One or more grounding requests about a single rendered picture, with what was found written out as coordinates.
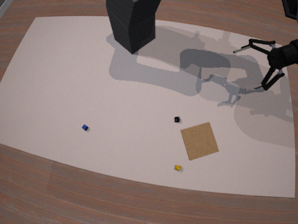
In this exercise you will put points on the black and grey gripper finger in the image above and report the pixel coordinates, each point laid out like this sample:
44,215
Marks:
264,83
250,45

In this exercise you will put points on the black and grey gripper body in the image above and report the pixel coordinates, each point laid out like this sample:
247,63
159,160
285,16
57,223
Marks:
287,55

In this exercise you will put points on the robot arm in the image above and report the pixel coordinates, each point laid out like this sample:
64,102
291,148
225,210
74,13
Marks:
295,42

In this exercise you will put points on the tan square mat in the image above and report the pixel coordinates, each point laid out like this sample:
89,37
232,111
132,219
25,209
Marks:
199,141

